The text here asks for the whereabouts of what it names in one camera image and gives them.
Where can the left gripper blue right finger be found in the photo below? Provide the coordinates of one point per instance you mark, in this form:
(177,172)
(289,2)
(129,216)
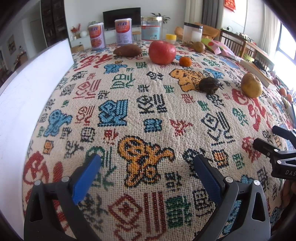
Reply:
(252,220)

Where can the potted green plant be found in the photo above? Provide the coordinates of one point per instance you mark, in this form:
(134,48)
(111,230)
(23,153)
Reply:
(165,19)

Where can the wooden chair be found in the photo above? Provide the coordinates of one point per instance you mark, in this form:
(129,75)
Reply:
(245,49)

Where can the red apple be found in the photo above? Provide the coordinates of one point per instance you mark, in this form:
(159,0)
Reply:
(161,52)

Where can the black television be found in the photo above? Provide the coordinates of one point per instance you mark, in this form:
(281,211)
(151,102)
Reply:
(109,17)

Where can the brown cardboard box on floor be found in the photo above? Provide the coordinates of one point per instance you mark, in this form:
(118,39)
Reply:
(77,48)

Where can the red flower vase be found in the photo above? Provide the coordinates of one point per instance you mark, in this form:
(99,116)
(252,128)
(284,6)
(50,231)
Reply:
(76,31)

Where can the brown sweet potato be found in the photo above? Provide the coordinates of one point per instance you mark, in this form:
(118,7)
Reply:
(129,50)

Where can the white tv cabinet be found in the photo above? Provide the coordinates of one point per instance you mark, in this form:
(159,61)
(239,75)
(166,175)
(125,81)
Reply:
(109,38)

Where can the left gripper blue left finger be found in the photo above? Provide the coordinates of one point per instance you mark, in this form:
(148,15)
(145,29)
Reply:
(41,220)

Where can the small yellow-lid jar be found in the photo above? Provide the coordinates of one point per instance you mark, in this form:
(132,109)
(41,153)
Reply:
(171,38)

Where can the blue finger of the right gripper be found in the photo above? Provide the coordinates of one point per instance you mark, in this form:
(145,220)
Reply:
(266,149)
(286,134)

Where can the small orange tangerine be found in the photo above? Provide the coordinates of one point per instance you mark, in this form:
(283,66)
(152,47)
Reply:
(185,61)

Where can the clear container black lid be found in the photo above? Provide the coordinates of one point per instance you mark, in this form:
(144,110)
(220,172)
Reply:
(192,33)

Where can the clear glass jar gold lid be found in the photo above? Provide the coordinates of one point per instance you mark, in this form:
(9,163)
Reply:
(151,28)

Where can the yellow-brown pear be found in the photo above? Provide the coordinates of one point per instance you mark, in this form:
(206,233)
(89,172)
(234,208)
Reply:
(251,85)

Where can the brown kiwi fruit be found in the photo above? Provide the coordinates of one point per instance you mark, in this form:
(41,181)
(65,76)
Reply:
(199,47)

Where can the dark glass cabinet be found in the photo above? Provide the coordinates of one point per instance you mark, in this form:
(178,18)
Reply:
(53,21)

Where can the orange-label can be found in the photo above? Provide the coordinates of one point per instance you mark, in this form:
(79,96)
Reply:
(97,35)

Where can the patterned woven tablecloth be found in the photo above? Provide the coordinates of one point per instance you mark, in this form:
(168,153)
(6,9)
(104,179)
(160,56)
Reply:
(147,122)

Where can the pink patterned bag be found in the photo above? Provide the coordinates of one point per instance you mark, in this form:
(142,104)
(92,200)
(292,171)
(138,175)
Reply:
(218,48)

